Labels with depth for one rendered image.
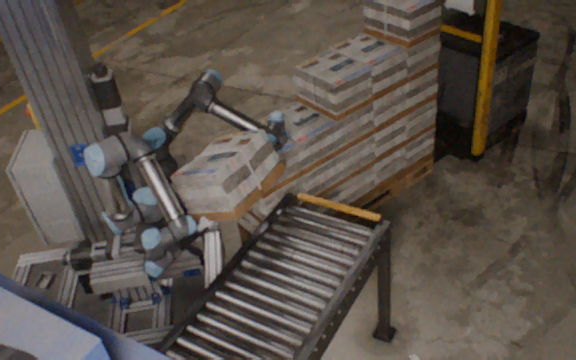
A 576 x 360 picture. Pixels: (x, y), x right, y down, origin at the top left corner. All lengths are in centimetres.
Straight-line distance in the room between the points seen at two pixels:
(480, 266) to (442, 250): 25
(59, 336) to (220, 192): 127
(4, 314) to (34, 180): 154
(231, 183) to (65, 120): 78
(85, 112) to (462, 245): 234
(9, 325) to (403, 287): 254
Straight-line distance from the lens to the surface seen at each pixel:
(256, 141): 243
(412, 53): 354
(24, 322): 122
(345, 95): 322
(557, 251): 376
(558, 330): 336
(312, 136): 315
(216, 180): 227
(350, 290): 235
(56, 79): 251
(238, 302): 236
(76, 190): 281
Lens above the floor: 256
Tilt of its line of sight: 37 degrees down
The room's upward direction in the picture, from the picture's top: 8 degrees counter-clockwise
